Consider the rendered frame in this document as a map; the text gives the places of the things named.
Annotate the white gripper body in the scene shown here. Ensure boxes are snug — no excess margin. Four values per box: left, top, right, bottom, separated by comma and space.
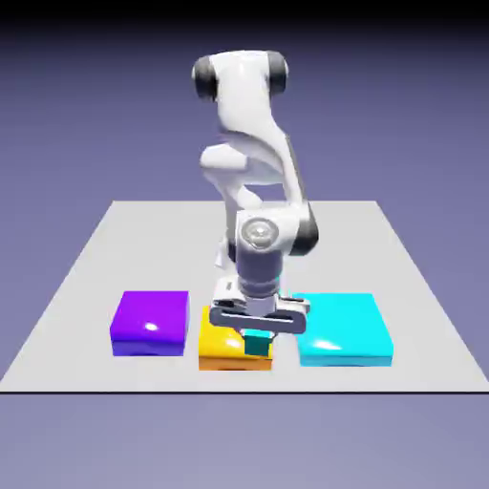
208, 295, 309, 335

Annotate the large cyan box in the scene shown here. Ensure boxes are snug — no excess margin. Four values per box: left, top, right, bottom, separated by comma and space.
289, 292, 394, 369

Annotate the small teal cube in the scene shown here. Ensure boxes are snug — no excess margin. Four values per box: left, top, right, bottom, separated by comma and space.
243, 329, 275, 358

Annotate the large purple box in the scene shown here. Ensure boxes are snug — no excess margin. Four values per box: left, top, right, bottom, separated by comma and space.
109, 289, 191, 358

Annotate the large yellow box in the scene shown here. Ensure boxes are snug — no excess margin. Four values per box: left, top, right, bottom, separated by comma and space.
198, 304, 274, 372

